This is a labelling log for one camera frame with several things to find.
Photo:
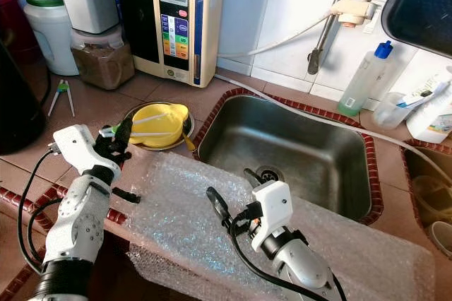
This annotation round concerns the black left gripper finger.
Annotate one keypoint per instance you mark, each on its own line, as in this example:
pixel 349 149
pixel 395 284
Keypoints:
pixel 126 135

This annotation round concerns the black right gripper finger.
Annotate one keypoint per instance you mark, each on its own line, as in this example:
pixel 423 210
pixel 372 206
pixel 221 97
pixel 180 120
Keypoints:
pixel 256 179
pixel 220 209

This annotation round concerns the green white plastic utensil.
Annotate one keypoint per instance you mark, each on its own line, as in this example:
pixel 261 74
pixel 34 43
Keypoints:
pixel 152 133

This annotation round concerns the yellow plastic bowl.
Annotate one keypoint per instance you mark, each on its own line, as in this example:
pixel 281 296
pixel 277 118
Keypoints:
pixel 159 124

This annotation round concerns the steel bowl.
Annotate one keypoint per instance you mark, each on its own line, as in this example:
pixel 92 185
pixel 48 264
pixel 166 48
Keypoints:
pixel 159 149

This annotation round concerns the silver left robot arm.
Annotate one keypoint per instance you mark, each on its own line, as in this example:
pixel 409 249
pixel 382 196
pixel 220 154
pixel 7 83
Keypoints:
pixel 78 223

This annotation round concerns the stainless steel sink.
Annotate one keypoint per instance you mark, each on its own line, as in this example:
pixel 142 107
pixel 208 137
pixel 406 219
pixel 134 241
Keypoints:
pixel 289 152

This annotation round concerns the bubble wrap sheet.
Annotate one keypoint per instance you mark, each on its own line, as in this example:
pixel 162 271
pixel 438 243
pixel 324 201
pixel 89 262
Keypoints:
pixel 176 230

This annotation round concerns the jar of brown powder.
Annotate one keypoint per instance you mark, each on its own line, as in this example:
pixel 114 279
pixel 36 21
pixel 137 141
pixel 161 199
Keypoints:
pixel 102 64

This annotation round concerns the green white small tongs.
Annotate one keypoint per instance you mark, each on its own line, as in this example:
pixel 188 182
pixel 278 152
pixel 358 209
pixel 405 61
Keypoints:
pixel 62 86

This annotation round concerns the black electric kettle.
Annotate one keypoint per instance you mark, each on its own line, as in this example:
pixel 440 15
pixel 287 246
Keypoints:
pixel 21 103

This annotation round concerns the white plastic jug green rim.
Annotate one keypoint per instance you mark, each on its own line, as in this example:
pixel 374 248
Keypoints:
pixel 51 39

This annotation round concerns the beige water ionizer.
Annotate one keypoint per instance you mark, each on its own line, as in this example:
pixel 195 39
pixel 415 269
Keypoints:
pixel 176 22

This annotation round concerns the clear soap bottle blue cap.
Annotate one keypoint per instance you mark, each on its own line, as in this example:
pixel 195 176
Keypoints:
pixel 366 78

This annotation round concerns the clear plastic cup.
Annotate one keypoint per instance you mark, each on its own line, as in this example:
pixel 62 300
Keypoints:
pixel 390 111

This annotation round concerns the red plastic container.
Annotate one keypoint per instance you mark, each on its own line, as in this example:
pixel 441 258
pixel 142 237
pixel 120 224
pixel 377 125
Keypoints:
pixel 18 25

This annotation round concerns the steel faucet pipe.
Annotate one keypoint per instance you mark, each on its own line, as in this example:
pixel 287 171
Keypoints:
pixel 324 39

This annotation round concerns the small steel sink basin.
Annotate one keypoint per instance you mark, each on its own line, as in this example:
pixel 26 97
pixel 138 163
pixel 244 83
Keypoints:
pixel 431 195

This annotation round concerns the white printed toothpaste tube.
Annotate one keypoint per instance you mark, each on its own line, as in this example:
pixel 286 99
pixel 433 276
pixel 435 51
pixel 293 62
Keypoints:
pixel 420 96

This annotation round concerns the white faucet diverter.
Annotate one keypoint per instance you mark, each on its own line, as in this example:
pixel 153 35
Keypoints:
pixel 357 10

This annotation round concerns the black tray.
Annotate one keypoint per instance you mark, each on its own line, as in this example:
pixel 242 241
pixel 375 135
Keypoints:
pixel 420 4

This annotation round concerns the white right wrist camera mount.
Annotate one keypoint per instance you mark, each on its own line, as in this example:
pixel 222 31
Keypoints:
pixel 274 205

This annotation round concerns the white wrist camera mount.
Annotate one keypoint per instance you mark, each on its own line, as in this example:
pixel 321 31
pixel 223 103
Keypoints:
pixel 274 205
pixel 81 147

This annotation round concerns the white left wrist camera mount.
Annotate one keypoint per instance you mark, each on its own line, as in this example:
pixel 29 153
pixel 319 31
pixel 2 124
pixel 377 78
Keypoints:
pixel 81 147

